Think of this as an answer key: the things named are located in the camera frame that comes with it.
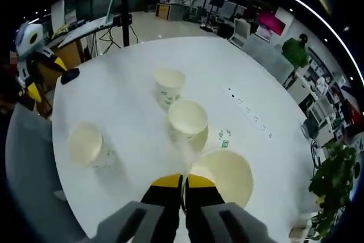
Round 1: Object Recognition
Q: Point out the orange storage cabinet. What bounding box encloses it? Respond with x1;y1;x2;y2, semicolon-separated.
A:
155;2;189;23

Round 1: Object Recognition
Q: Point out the brown wooden cabinet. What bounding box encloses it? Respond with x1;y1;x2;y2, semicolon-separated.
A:
36;39;84;93

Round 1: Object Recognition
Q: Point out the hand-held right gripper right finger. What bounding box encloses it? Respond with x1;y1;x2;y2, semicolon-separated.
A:
183;175;278;243

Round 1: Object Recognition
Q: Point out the white office chair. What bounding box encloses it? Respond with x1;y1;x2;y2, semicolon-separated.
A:
229;17;251;48

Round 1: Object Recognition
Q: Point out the thin black cable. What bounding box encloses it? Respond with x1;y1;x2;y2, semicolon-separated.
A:
310;137;324;171

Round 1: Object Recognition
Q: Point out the magenta wall display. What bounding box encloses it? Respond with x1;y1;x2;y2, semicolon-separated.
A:
257;10;286;36

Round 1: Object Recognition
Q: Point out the small black device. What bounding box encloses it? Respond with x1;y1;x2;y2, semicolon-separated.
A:
60;68;81;85

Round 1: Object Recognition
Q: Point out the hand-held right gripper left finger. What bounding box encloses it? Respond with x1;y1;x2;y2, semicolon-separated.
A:
95;173;183;243

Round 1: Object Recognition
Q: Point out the black tripod stand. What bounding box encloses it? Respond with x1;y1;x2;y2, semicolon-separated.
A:
113;0;133;48

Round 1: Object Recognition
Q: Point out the white storage shelf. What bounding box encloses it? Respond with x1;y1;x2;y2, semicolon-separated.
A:
294;52;349;131

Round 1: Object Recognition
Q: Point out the black monitor on stand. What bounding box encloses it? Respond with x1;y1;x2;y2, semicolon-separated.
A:
208;0;225;31

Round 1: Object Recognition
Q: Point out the green potted plant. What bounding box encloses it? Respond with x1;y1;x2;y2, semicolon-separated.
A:
308;139;361;240

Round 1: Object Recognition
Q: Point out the white table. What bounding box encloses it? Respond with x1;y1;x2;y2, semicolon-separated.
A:
52;36;324;240

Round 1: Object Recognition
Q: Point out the dark grey rounded object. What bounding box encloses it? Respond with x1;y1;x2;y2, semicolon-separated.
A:
300;117;320;142

